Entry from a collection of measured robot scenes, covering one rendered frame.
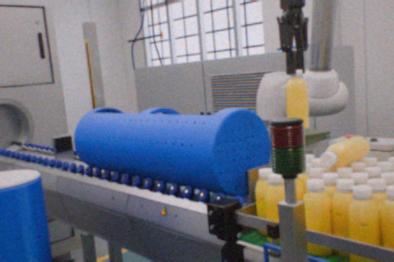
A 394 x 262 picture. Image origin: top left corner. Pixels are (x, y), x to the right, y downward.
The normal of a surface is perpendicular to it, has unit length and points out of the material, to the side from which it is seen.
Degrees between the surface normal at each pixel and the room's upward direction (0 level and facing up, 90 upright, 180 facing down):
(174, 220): 70
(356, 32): 90
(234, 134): 90
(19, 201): 90
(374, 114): 90
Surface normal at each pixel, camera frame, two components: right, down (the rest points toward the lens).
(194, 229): -0.72, -0.18
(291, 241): -0.73, 0.16
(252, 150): 0.68, 0.04
